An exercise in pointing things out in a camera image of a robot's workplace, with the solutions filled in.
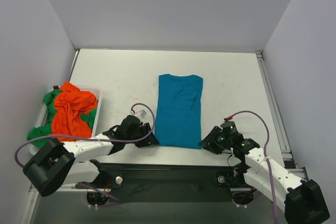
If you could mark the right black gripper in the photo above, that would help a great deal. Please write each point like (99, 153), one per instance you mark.
(210, 140)

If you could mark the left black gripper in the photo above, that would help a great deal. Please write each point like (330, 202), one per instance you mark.
(144, 134)

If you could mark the teal blue t shirt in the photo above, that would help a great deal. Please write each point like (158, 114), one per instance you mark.
(178, 114)

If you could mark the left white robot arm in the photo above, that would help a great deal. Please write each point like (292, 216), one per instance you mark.
(57, 163)

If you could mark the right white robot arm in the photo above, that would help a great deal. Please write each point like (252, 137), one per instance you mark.
(301, 201)

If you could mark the green t shirt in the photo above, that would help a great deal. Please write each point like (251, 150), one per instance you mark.
(45, 129)

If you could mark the orange t shirt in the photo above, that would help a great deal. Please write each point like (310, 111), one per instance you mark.
(75, 113)

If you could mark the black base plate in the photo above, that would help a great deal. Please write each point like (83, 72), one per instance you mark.
(168, 183)

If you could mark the aluminium frame rail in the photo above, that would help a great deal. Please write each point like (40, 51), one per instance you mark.
(46, 182)

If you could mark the right side aluminium rail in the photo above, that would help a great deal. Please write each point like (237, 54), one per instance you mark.
(284, 144)

